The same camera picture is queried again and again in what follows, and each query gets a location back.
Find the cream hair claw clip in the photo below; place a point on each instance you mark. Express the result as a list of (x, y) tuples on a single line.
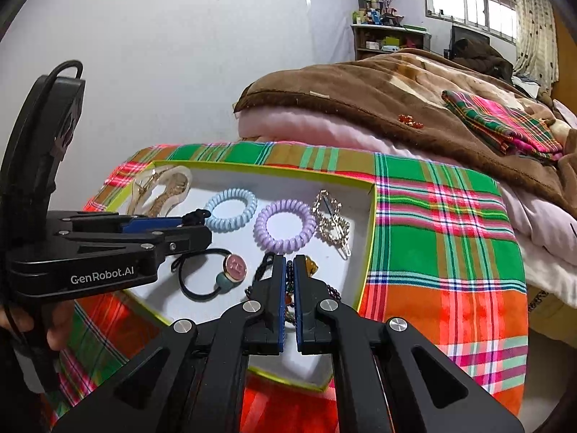
[(176, 189)]

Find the patterned curtain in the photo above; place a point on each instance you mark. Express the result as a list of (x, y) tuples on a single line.
[(536, 22)]

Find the plaid bed cloth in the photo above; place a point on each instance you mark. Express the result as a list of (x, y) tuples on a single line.
[(450, 234)]

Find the cluster of small bottles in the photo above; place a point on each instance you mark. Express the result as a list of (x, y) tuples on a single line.
[(374, 11)]

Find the rhinestone hair clip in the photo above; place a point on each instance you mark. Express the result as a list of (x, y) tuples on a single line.
[(331, 230)]

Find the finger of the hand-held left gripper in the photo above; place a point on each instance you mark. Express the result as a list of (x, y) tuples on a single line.
[(180, 239), (139, 224)]

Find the orange bead ornament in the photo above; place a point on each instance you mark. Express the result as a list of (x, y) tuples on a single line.
[(410, 121)]

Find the wooden shelf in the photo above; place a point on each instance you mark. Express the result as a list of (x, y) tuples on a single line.
[(392, 40)]

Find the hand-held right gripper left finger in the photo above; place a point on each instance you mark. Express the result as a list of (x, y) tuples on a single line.
[(281, 302)]

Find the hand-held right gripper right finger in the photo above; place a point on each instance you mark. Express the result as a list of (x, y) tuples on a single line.
[(298, 306)]

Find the brown plush blanket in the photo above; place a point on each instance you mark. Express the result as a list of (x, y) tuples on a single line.
[(360, 94)]

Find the black monitor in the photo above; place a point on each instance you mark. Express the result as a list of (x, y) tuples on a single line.
[(469, 36)]

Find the person's left hand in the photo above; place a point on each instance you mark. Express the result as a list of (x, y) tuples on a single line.
[(61, 329)]

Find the window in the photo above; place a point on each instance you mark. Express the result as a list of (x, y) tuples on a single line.
[(469, 7)]

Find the dark brown jacket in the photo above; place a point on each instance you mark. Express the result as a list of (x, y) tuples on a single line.
[(484, 61)]

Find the folded plaid cloth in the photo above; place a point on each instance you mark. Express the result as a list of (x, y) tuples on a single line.
[(496, 121)]

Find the wooden wardrobe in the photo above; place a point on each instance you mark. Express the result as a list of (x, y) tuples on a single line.
[(565, 67)]

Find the yellow-green cardboard box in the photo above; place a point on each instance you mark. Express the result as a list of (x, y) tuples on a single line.
[(351, 216)]

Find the pale pink quilt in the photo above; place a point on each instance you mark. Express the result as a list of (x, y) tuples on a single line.
[(541, 234)]

